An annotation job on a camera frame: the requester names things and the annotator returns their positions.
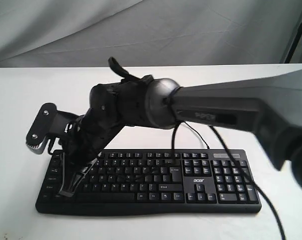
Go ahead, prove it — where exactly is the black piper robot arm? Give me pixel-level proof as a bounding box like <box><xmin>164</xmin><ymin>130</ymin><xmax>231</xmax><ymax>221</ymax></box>
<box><xmin>60</xmin><ymin>57</ymin><xmax>302</xmax><ymax>197</ymax></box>

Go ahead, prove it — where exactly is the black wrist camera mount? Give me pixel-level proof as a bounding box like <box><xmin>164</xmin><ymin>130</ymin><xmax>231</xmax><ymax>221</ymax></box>
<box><xmin>26</xmin><ymin>102</ymin><xmax>79</xmax><ymax>155</ymax></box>

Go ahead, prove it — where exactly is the grey backdrop cloth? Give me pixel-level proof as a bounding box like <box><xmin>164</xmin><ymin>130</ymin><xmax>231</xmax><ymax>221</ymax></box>
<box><xmin>0</xmin><ymin>0</ymin><xmax>302</xmax><ymax>68</ymax></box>

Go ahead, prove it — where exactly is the black USB cable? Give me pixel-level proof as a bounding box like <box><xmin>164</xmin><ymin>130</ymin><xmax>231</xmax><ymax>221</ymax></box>
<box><xmin>185</xmin><ymin>122</ymin><xmax>210</xmax><ymax>150</ymax></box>

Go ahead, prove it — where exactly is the black tripod stand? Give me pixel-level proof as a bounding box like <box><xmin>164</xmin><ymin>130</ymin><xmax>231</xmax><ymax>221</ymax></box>
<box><xmin>282</xmin><ymin>14</ymin><xmax>302</xmax><ymax>64</ymax></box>

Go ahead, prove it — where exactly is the black acer keyboard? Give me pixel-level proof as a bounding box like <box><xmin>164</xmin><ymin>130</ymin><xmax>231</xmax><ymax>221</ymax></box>
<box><xmin>36</xmin><ymin>149</ymin><xmax>261</xmax><ymax>216</ymax></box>

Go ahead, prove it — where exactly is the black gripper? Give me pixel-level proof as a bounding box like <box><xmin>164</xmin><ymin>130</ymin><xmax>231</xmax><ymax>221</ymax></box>
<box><xmin>58</xmin><ymin>116</ymin><xmax>123</xmax><ymax>198</ymax></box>

